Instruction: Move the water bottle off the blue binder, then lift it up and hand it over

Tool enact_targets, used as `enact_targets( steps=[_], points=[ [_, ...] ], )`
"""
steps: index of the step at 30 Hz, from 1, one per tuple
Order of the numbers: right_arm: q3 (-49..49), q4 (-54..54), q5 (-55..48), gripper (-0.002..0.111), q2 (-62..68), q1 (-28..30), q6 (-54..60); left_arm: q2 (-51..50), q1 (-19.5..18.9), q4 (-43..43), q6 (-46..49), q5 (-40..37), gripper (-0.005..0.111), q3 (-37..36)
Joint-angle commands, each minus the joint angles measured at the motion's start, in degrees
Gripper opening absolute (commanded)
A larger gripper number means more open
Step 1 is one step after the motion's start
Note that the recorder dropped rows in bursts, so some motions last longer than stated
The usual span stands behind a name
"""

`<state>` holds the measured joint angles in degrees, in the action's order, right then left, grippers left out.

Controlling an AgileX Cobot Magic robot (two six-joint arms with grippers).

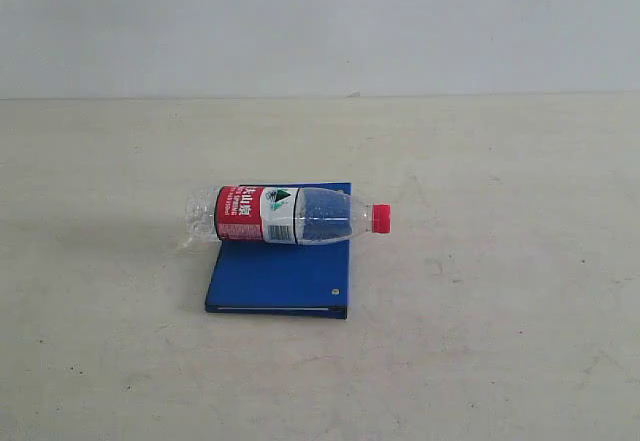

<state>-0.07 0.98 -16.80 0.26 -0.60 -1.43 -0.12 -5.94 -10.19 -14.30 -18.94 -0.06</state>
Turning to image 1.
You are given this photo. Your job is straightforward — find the clear plastic water bottle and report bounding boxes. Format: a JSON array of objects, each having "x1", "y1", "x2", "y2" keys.
[{"x1": 185, "y1": 185, "x2": 392, "y2": 245}]

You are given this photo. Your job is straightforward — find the blue folder notebook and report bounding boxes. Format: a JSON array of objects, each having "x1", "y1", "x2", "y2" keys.
[{"x1": 204, "y1": 182, "x2": 354, "y2": 321}]

